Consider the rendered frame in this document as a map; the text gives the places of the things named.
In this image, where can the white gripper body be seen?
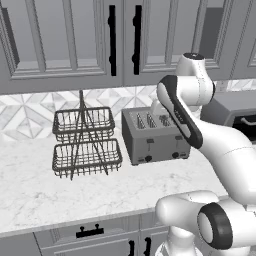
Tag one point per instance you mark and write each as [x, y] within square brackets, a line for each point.
[156, 108]

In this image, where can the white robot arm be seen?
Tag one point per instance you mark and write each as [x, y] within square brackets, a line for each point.
[233, 160]

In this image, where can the grey four-slot toaster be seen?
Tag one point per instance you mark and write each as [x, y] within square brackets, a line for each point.
[150, 140]

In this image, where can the grey drawer front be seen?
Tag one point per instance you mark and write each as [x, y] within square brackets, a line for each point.
[113, 226]
[150, 221]

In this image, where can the grey base cupboard door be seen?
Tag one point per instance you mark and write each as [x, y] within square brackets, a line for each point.
[93, 248]
[156, 243]
[18, 246]

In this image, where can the grey wall cupboard door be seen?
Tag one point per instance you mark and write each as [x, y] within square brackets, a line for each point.
[60, 40]
[246, 40]
[166, 33]

